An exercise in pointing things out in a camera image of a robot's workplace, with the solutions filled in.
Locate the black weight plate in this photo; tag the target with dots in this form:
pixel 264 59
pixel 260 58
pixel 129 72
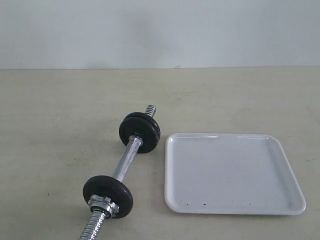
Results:
pixel 148 118

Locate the chrome threaded dumbbell bar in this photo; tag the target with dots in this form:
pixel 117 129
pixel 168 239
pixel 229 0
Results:
pixel 93 226

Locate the white plastic tray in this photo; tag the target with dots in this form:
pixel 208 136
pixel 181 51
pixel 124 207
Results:
pixel 230 174

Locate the chrome spinlock collar nut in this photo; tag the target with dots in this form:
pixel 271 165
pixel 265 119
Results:
pixel 104 205

